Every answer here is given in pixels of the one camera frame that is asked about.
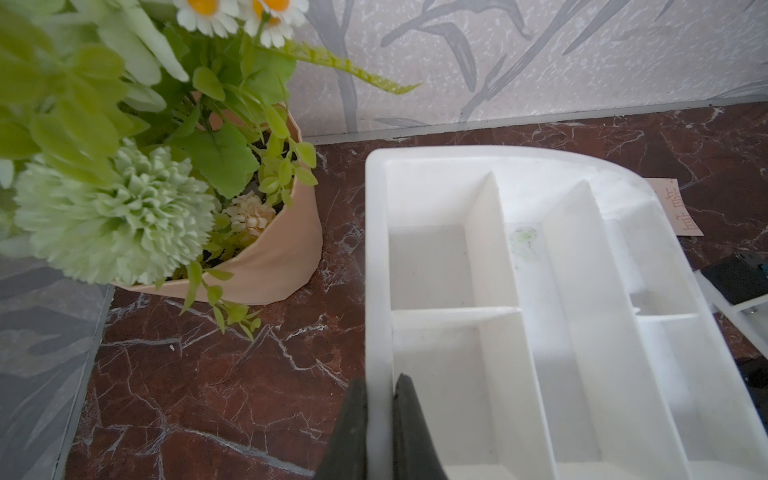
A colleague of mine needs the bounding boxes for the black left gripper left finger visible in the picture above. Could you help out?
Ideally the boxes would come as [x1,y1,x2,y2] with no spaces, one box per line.
[313,378,368,480]

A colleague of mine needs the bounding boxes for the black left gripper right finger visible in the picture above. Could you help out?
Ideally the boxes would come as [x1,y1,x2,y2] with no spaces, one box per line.
[392,374,447,480]

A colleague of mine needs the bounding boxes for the white plastic drawer organizer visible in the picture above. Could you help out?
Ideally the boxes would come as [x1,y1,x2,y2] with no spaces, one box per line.
[365,146,767,479]

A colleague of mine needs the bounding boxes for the beige postcard red characters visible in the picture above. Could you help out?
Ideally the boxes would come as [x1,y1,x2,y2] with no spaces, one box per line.
[646,178,704,237]

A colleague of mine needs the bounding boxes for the beige faceted flower pot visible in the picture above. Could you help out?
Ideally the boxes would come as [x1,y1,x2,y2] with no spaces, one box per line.
[116,107,324,306]

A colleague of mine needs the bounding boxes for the green white artificial flowers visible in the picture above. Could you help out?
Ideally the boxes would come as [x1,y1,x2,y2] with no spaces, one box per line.
[1,1,406,336]

